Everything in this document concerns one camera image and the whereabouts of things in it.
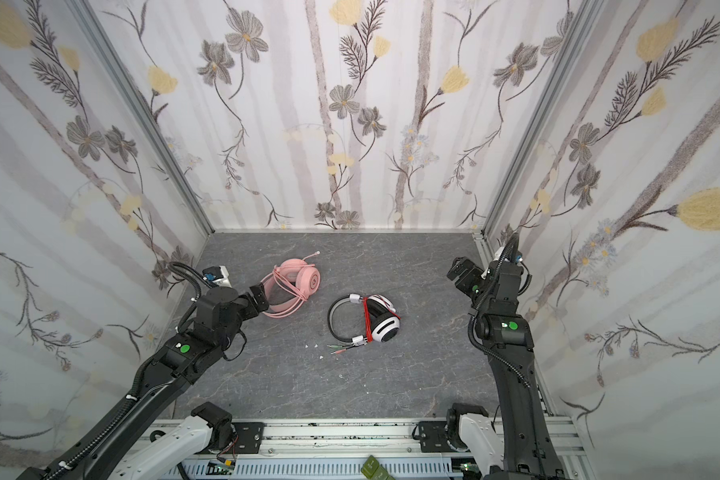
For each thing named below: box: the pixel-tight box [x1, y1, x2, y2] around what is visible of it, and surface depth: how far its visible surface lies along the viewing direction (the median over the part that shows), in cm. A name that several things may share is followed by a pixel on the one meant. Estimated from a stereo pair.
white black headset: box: [327, 293, 401, 344], surface depth 90 cm
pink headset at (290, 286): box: [260, 251, 321, 318], surface depth 98 cm
